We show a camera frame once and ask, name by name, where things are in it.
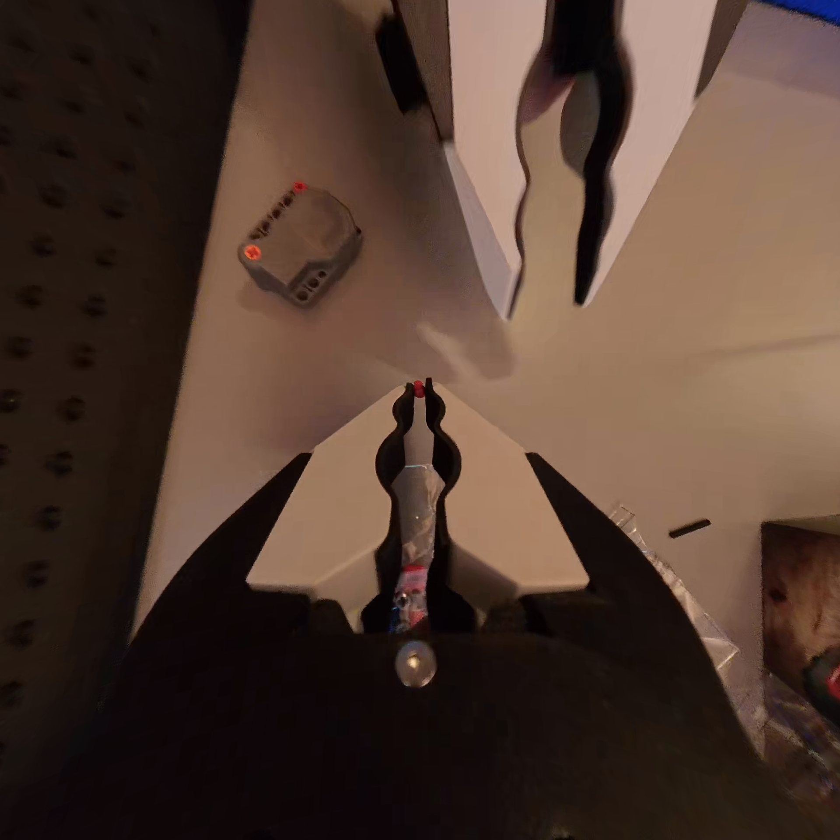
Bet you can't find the dark perforated mat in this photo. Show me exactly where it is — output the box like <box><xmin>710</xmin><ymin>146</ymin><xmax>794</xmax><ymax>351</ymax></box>
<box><xmin>0</xmin><ymin>0</ymin><xmax>253</xmax><ymax>840</ymax></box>

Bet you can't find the grey desk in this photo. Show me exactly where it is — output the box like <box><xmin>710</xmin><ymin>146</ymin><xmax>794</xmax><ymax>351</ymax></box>
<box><xmin>130</xmin><ymin>0</ymin><xmax>840</xmax><ymax>756</ymax></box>

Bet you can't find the toy truck set box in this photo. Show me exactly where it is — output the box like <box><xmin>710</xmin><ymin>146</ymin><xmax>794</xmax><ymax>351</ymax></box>
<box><xmin>760</xmin><ymin>518</ymin><xmax>840</xmax><ymax>815</ymax></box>

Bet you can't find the crumpled clear plastic bag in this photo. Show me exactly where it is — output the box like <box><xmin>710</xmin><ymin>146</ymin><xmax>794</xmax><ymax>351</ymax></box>
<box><xmin>735</xmin><ymin>656</ymin><xmax>840</xmax><ymax>821</ymax></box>

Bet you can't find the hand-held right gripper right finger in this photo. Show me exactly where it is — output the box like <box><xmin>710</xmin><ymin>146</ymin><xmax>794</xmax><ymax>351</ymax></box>
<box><xmin>422</xmin><ymin>377</ymin><xmax>589</xmax><ymax>635</ymax></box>

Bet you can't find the clear bag of mixed parts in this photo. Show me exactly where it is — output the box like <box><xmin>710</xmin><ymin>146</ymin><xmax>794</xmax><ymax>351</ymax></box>
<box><xmin>607</xmin><ymin>502</ymin><xmax>739</xmax><ymax>673</ymax></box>

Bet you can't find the grey toy motor block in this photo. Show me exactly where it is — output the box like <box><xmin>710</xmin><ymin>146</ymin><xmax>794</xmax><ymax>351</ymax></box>
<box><xmin>238</xmin><ymin>180</ymin><xmax>364</xmax><ymax>310</ymax></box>

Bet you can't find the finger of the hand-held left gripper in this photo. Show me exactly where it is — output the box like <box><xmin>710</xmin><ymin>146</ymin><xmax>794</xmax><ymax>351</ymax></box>
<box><xmin>444</xmin><ymin>0</ymin><xmax>552</xmax><ymax>322</ymax></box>
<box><xmin>554</xmin><ymin>0</ymin><xmax>721</xmax><ymax>308</ymax></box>

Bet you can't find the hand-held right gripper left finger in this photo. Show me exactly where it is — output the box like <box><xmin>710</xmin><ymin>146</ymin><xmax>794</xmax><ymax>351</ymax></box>
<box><xmin>246</xmin><ymin>382</ymin><xmax>416</xmax><ymax>635</ymax></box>

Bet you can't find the blue plastic bin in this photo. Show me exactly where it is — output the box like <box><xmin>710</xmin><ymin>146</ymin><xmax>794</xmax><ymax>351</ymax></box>
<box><xmin>748</xmin><ymin>0</ymin><xmax>840</xmax><ymax>28</ymax></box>

